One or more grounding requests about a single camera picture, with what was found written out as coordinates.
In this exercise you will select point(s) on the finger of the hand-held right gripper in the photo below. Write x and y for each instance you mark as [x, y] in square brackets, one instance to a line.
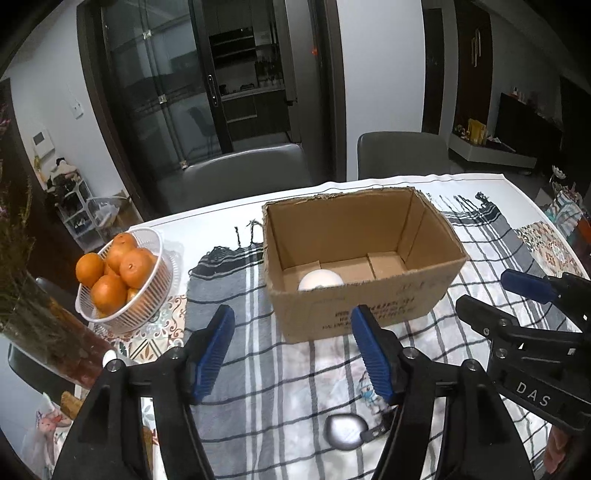
[526, 282]
[480, 316]

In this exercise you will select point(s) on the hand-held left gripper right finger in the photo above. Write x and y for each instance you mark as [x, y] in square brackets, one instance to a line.
[369, 350]

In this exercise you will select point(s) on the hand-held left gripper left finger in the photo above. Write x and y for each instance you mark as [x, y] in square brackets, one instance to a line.
[214, 350]

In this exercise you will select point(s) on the brown cardboard box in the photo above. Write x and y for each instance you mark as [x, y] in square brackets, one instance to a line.
[360, 295]

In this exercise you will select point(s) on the pink round plastic device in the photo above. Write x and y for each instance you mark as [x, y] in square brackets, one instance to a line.
[321, 280]

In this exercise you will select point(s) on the person's right hand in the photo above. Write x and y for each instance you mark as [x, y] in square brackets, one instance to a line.
[556, 447]

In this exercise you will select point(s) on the patterned chair cushion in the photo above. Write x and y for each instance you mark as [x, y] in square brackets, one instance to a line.
[568, 217]

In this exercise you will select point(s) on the grey white plaid cloth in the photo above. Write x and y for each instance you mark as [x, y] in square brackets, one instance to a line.
[286, 383]

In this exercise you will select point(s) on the black metal clip tool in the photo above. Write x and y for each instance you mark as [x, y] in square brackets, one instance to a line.
[376, 431]

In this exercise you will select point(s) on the silver metal ball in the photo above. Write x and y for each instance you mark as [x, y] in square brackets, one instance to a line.
[344, 429]

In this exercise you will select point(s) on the white plastic fruit basket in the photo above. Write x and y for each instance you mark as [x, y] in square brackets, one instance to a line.
[147, 295]

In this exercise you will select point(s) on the orange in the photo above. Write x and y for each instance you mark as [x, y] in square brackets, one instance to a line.
[137, 267]
[90, 269]
[123, 244]
[108, 294]
[134, 296]

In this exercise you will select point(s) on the small white cylinder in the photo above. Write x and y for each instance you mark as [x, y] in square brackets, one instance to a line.
[110, 355]

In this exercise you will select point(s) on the white low bench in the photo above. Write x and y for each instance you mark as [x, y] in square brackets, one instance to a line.
[494, 152]

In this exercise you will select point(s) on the black low cabinet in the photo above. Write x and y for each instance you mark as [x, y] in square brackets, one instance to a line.
[531, 127]

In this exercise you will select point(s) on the yellow box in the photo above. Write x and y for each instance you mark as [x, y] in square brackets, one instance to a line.
[476, 130]

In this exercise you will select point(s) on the white plastic bag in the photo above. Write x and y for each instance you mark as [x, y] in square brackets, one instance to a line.
[104, 212]

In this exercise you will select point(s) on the grey dining chair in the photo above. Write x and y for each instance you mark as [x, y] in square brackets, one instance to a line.
[244, 175]
[401, 154]

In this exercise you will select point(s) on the white shoe rack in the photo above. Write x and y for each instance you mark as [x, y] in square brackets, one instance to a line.
[76, 207]

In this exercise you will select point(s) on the dark wooden door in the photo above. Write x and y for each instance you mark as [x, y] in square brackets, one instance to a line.
[473, 60]

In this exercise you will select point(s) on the dark sliding glass door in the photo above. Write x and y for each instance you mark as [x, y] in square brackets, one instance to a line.
[161, 92]

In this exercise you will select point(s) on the white intercom panel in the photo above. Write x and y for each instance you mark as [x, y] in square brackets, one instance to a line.
[43, 142]

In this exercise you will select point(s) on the silver refrigerator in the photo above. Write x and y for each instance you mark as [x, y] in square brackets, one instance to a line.
[288, 55]

